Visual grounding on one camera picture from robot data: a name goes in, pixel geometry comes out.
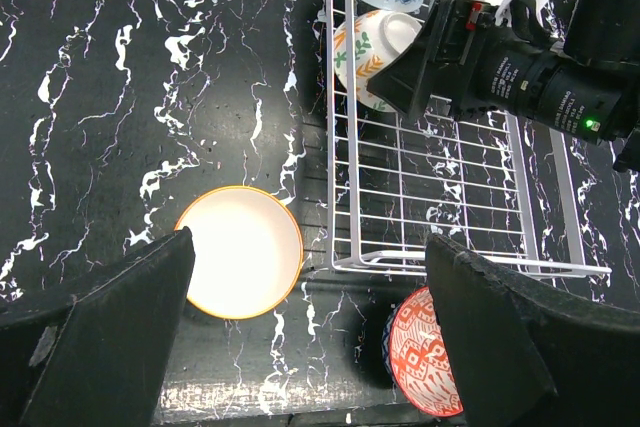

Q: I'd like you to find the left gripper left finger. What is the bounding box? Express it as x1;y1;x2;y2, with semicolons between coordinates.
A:
1;228;195;426

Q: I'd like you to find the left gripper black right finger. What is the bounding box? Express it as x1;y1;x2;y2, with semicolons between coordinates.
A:
425;234;639;426

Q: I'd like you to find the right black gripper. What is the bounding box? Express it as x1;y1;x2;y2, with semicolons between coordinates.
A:
367;0;639;145

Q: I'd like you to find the cream bowl leaf pattern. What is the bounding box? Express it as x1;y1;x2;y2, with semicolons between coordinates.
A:
353;10;422;113

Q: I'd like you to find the white bowl brown rim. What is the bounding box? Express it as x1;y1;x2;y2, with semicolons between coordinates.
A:
174;186;304;320

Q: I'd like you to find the red patterned bowl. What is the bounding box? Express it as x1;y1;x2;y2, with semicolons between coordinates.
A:
381;287;463;417

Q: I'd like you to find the silver wire dish rack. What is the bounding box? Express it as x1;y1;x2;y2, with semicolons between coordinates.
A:
325;0;610;279

